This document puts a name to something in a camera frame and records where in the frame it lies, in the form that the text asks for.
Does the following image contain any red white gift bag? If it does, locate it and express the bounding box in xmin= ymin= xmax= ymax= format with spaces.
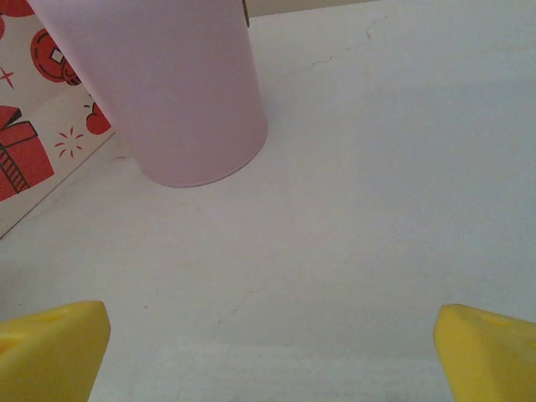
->
xmin=0 ymin=0 xmax=117 ymax=240

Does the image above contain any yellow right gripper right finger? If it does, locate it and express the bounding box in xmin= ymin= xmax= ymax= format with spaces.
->
xmin=434 ymin=303 xmax=536 ymax=402

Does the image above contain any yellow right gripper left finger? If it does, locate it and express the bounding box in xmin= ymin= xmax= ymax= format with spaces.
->
xmin=0 ymin=300 xmax=112 ymax=402

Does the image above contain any pink straw holder cup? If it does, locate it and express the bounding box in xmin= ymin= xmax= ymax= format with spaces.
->
xmin=25 ymin=0 xmax=270 ymax=188

